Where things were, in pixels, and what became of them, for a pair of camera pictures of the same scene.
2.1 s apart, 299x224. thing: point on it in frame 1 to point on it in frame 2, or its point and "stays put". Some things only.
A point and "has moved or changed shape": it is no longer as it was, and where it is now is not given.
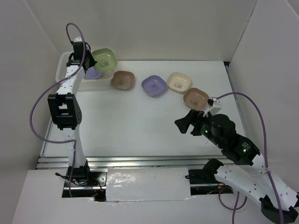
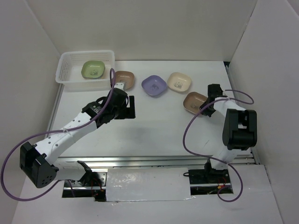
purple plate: [154, 85] stays put
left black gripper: [93, 62] to [130, 113]
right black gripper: [194, 117] to [207, 113]
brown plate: [195, 98] has moved or changed shape
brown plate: [123, 80] stays put
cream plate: [179, 82] stays put
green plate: [106, 59] to [93, 69]
